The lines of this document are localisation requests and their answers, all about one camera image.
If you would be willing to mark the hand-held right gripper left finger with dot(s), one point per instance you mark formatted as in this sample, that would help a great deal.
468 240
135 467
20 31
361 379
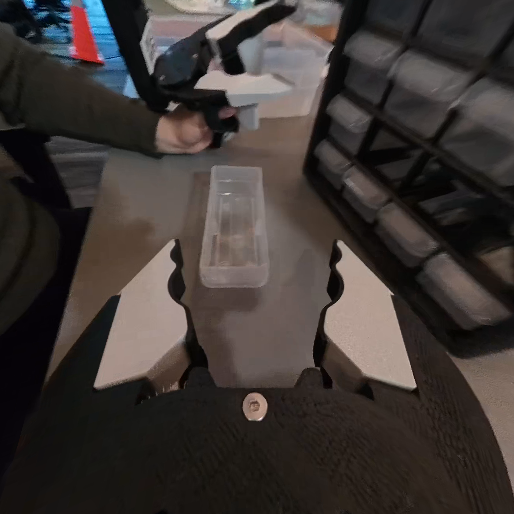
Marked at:
140 321

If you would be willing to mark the clear plastic drawer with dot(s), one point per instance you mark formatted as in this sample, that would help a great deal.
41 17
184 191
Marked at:
235 225

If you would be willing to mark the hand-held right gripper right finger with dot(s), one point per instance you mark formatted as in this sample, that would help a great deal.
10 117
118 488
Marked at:
361 321

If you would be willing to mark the person's torso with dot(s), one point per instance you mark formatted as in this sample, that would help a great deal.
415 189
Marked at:
24 241

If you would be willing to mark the person's left hand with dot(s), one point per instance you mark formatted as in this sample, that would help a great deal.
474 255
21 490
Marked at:
180 132

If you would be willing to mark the orange safety cone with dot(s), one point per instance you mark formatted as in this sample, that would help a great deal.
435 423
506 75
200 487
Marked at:
84 36

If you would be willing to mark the rows of clear cabinet drawers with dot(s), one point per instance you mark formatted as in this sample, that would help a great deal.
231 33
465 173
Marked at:
461 289

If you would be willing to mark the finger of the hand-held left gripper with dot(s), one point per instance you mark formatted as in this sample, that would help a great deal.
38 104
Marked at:
225 26
249 88

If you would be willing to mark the black drawer cabinet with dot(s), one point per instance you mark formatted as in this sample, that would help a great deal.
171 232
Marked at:
334 72

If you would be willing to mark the person's left forearm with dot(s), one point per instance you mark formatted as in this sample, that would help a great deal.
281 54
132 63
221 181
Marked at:
80 100

